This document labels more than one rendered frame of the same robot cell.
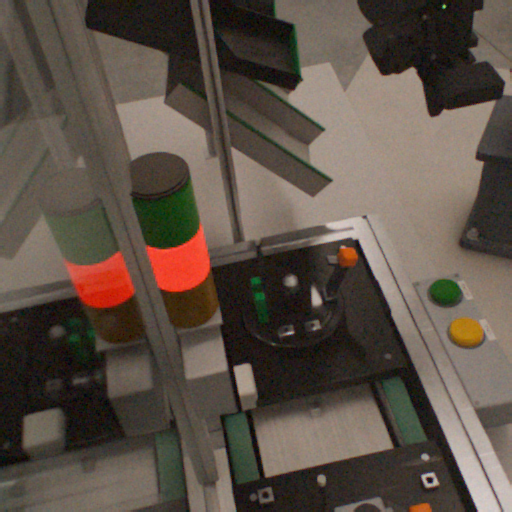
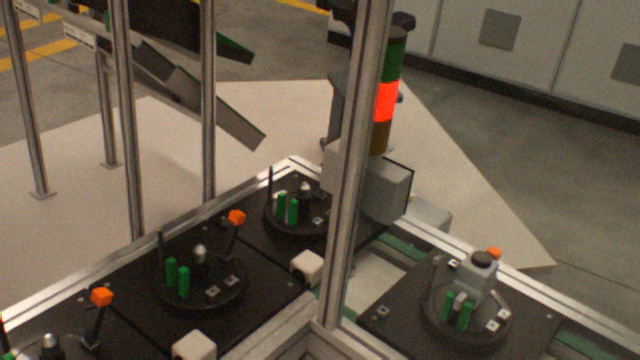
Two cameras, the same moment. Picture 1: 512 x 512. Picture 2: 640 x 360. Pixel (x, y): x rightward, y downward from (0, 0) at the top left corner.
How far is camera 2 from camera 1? 0.63 m
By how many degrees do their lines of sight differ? 39
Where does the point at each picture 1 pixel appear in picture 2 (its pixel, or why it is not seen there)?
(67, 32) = not seen: outside the picture
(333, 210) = (240, 175)
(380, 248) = (314, 172)
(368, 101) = not seen: hidden behind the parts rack
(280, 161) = (236, 124)
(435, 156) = (277, 131)
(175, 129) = (62, 157)
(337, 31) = (43, 117)
